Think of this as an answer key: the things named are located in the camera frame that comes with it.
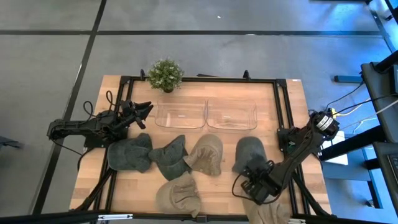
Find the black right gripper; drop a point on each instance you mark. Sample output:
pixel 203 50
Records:
pixel 261 185

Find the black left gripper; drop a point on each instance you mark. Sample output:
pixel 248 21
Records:
pixel 129 115

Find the dark green cap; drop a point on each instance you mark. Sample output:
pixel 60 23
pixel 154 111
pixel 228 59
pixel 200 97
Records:
pixel 169 161
pixel 248 151
pixel 130 154

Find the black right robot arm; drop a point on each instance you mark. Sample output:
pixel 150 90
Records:
pixel 298 149

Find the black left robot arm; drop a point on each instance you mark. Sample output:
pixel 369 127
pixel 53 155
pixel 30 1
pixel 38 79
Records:
pixel 77 126

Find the clear plastic bin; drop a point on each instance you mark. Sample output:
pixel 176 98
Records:
pixel 180 113
pixel 231 114

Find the small green potted plant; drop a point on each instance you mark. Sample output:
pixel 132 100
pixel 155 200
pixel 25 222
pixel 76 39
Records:
pixel 165 74

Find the black office desk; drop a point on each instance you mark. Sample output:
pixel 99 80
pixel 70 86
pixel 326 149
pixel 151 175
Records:
pixel 377 93
pixel 387 174

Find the computer keyboard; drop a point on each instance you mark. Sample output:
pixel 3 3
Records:
pixel 394 166

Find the blue floor bar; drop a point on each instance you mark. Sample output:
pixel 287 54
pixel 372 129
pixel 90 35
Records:
pixel 348 79

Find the silver frame bracket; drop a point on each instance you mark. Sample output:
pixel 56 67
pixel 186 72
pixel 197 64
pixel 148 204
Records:
pixel 297 221
pixel 112 216

